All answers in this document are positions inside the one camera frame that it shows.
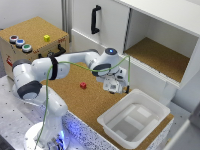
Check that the wooden drawer box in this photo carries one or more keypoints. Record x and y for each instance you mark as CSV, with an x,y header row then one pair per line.
x,y
31,38

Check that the white plastic box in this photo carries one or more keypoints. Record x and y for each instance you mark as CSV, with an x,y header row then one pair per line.
x,y
135,118

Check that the white sliding door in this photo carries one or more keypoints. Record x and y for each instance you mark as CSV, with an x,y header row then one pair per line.
x,y
110,23

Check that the blue button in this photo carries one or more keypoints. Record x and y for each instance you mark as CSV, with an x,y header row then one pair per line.
x,y
20,42

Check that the red button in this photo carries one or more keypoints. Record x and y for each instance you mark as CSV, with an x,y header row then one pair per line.
x,y
13,38

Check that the yellow block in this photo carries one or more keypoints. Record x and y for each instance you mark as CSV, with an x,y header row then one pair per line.
x,y
47,38

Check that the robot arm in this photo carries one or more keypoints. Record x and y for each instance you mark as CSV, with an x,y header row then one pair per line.
x,y
40,71

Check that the pink block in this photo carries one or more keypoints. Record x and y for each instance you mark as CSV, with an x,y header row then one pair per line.
x,y
83,85

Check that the white cabinet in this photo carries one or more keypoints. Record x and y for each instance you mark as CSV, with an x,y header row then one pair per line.
x,y
160,40

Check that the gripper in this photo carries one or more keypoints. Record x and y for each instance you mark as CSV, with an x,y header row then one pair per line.
x,y
112,84

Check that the green button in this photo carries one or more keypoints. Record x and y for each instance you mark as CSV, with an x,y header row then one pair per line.
x,y
26,47

